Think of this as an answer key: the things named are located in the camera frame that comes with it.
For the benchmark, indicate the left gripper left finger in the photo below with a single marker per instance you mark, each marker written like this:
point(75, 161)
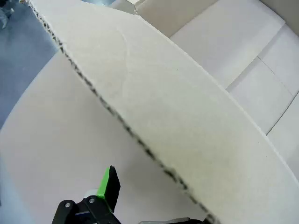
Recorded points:
point(109, 191)

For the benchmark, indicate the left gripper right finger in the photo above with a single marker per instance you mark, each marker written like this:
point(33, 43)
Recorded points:
point(172, 220)

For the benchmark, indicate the brown cardboard shipping box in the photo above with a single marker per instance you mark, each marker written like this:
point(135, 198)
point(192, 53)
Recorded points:
point(163, 112)

